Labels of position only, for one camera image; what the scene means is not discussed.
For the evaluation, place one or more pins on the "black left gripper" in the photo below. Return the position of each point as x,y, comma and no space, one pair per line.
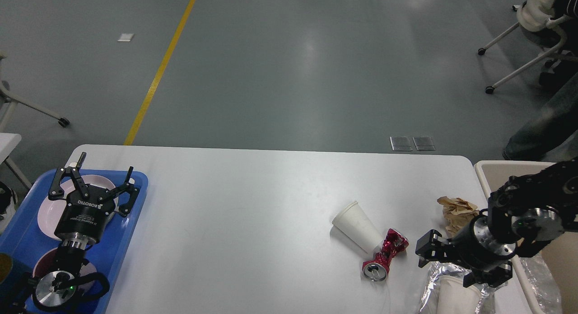
86,217

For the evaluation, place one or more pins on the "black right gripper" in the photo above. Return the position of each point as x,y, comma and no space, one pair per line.
485,246

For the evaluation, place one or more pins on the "foil small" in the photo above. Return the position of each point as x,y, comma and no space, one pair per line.
429,298

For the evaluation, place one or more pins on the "pink plate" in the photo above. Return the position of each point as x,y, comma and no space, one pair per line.
50,212

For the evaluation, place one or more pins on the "brown paper ball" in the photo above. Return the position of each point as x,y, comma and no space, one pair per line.
458,213

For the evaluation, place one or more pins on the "pink mug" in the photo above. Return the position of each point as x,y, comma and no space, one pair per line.
43,265

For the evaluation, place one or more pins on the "foil large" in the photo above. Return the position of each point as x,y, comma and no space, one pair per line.
542,292

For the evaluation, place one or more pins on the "dark green mug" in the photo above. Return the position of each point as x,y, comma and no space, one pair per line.
14,276

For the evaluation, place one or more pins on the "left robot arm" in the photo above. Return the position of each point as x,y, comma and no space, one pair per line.
63,250

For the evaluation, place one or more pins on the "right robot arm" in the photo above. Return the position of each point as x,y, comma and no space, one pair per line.
522,217

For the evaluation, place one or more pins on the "green plate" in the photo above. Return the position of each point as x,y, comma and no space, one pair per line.
110,203

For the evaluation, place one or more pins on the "blue plastic tray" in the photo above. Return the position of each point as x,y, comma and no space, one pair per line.
24,241

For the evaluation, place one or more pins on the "crushed red can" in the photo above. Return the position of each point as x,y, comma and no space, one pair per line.
378,269

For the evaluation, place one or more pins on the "white side table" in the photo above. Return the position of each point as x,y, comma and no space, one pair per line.
9,142

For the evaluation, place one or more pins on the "floor outlet plate right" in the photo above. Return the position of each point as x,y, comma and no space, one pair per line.
424,143

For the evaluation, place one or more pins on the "floor outlet plate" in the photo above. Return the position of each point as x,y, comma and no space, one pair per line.
424,143
401,143

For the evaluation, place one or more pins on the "floor outlet plate left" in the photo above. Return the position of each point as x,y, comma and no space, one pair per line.
401,143

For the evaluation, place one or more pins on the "person in jeans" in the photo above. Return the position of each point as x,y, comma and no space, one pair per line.
552,134

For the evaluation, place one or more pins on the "office chair right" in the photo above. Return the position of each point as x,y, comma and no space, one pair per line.
549,24

